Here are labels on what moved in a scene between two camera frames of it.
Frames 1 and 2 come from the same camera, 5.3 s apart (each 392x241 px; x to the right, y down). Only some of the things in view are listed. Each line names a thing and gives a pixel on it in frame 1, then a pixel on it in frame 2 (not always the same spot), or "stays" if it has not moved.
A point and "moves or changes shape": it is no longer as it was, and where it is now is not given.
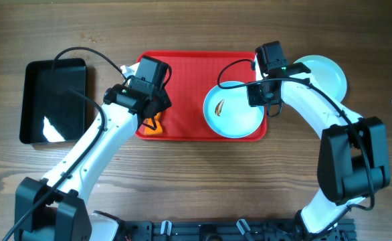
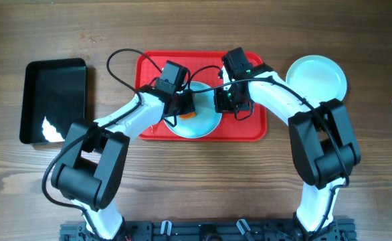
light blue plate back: (326, 73) stays
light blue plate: (228, 111) to (207, 120)
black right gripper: (253, 99) to (221, 107)
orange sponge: (145, 129) moves or changes shape
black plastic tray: (50, 112) stays
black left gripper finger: (154, 124) to (175, 121)
